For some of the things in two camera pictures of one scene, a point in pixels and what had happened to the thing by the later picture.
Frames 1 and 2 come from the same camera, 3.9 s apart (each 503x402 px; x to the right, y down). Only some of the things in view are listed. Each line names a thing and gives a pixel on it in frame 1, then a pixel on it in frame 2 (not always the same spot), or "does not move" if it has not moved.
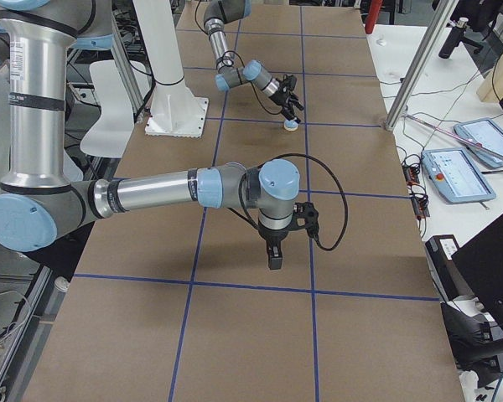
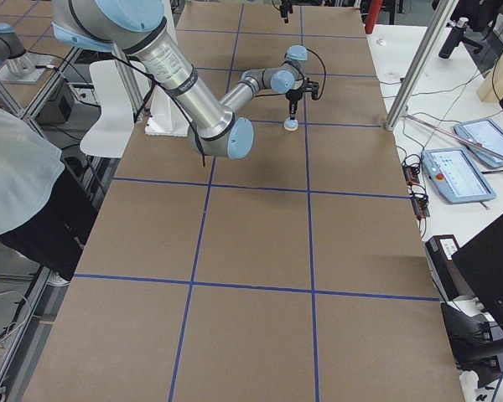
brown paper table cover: (178, 305) does not move
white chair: (112, 133) does not move
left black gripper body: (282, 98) to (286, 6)
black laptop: (489, 266) does not move
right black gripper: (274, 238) to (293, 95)
